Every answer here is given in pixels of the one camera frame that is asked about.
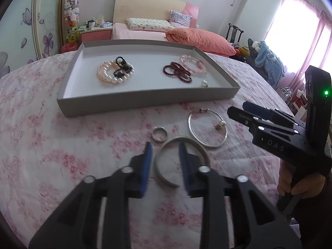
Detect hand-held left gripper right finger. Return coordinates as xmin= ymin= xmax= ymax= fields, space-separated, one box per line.
xmin=179 ymin=143 xmax=303 ymax=249

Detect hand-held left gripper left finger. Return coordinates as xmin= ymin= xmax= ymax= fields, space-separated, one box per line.
xmin=28 ymin=142 xmax=153 ymax=249

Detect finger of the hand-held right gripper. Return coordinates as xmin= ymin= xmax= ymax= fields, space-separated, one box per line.
xmin=227 ymin=106 xmax=304 ymax=135
xmin=242 ymin=101 xmax=299 ymax=127

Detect wide silver cuff bangle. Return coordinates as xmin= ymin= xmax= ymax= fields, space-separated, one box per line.
xmin=155 ymin=136 xmax=210 ymax=187

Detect thin silver bangle with pearl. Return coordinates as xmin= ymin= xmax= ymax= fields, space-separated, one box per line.
xmin=188 ymin=108 xmax=228 ymax=148

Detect silver ring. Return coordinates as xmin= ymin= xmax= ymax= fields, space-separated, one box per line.
xmin=152 ymin=126 xmax=166 ymax=143

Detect pink bead bracelet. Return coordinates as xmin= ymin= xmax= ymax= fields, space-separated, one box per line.
xmin=179 ymin=54 xmax=207 ymax=77

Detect grey cardboard tray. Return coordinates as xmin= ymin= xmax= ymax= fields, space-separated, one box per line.
xmin=56 ymin=39 xmax=240 ymax=118

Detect dark red bead bracelet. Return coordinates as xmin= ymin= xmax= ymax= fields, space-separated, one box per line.
xmin=162 ymin=62 xmax=193 ymax=82

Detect black cord bracelet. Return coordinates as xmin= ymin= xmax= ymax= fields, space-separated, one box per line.
xmin=113 ymin=56 xmax=134 ymax=79

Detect white pearl bracelet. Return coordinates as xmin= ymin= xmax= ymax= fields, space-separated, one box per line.
xmin=97 ymin=60 xmax=135 ymax=85

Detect person's right forearm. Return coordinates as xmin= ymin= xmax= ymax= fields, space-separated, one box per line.
xmin=293 ymin=187 xmax=332 ymax=249

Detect person's right hand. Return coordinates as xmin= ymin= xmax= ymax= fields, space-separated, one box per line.
xmin=278 ymin=158 xmax=326 ymax=200

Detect cardboard box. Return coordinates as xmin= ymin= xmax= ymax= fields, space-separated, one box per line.
xmin=294 ymin=91 xmax=308 ymax=121

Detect blue fleece garment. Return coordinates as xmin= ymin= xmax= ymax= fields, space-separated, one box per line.
xmin=255 ymin=41 xmax=286 ymax=77

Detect colourful toys on chair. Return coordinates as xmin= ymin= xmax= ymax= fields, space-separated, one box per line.
xmin=233 ymin=45 xmax=249 ymax=56

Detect pink floral tablecloth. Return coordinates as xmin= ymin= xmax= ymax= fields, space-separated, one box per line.
xmin=0 ymin=50 xmax=304 ymax=249

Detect dark wooden chair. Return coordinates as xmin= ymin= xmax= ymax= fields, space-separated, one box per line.
xmin=225 ymin=23 xmax=244 ymax=44

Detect pink curtain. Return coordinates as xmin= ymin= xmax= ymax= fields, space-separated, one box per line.
xmin=265 ymin=0 xmax=332 ymax=89

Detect orange folded duvet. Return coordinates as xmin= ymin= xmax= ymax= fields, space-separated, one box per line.
xmin=166 ymin=28 xmax=237 ymax=56

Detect purple pillow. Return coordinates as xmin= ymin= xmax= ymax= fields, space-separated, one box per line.
xmin=169 ymin=10 xmax=193 ymax=28

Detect patterned white pillow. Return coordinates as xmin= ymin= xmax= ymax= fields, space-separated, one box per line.
xmin=126 ymin=18 xmax=175 ymax=32

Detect pink bed mattress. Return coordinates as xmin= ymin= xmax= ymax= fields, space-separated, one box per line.
xmin=111 ymin=22 xmax=172 ymax=40

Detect pink nightstand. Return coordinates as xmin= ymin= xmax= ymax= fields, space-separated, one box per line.
xmin=78 ymin=23 xmax=113 ymax=43

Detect beige and pink headboard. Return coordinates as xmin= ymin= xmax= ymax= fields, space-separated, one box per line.
xmin=113 ymin=0 xmax=200 ymax=29

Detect red bin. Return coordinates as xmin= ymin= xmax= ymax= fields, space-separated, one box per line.
xmin=61 ymin=43 xmax=78 ymax=54

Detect yellow plush toy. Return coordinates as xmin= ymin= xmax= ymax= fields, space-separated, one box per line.
xmin=65 ymin=26 xmax=79 ymax=43

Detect plush toy display tube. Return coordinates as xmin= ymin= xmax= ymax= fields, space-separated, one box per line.
xmin=62 ymin=0 xmax=79 ymax=29

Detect sliding door wardrobe with flowers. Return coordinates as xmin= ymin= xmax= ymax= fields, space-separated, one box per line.
xmin=0 ymin=0 xmax=65 ymax=78

